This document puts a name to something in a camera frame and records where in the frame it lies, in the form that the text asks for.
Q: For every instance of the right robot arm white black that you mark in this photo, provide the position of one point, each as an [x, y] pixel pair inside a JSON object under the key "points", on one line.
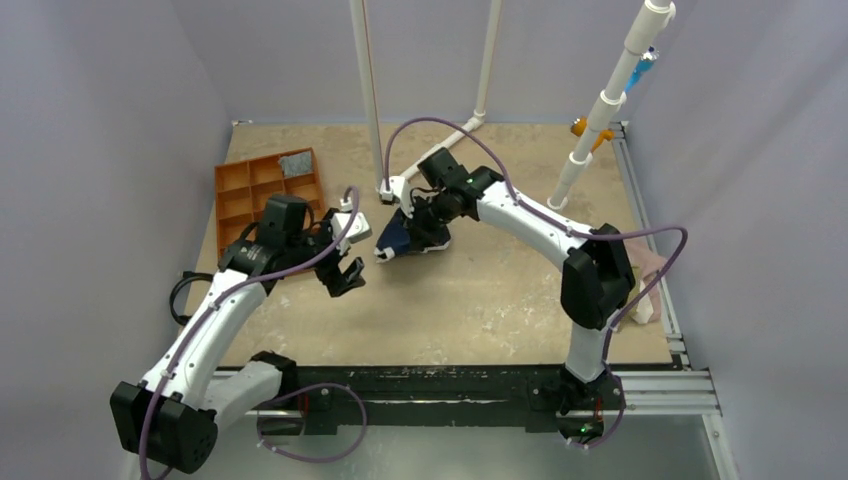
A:
{"points": [[596, 276]]}

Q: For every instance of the white PVC pipe frame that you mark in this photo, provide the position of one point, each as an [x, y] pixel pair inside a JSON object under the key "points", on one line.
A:
{"points": [[426, 59]]}

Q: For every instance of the navy blue underwear white trim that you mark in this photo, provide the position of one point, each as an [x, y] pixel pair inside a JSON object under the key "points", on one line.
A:
{"points": [[401, 237]]}

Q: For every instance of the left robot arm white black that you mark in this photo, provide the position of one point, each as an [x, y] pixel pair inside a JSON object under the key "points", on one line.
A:
{"points": [[174, 414]]}

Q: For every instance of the white PVC angled pole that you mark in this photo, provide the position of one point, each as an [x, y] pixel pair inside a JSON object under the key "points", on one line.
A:
{"points": [[652, 18]]}

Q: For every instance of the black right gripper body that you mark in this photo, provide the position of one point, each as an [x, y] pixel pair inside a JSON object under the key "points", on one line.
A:
{"points": [[419, 216]]}

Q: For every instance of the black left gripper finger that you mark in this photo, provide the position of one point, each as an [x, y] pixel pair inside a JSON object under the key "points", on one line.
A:
{"points": [[333, 284], [352, 275]]}

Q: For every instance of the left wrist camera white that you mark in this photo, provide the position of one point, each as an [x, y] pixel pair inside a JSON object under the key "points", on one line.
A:
{"points": [[348, 227]]}

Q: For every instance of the pink cloth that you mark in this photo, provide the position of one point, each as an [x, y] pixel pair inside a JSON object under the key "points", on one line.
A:
{"points": [[645, 265]]}

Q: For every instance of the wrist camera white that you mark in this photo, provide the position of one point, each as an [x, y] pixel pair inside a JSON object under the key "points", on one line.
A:
{"points": [[348, 227], [396, 190]]}

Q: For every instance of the aluminium extrusion frame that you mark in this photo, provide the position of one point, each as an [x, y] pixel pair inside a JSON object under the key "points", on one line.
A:
{"points": [[670, 392]]}

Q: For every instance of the orange compartment tray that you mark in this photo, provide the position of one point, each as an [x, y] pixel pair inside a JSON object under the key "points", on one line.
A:
{"points": [[243, 188]]}

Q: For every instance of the grey folded cloth in tray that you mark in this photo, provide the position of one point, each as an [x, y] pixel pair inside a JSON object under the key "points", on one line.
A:
{"points": [[294, 164]]}

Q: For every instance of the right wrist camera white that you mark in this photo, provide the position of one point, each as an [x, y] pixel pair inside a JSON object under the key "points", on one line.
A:
{"points": [[396, 190]]}

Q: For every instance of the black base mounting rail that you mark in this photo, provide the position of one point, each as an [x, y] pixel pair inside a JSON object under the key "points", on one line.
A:
{"points": [[536, 398]]}

